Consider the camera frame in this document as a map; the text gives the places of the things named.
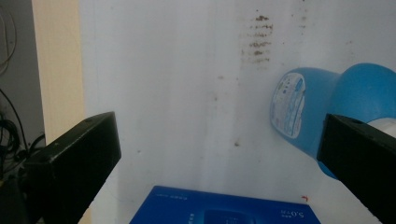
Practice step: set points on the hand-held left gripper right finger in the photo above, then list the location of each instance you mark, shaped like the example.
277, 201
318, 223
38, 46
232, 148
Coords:
358, 155

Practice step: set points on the blue plastic bottle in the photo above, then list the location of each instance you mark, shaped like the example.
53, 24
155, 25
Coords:
311, 102

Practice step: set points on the blue box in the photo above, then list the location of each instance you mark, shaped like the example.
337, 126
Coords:
224, 208

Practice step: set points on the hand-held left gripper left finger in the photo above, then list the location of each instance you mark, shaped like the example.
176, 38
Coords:
68, 168

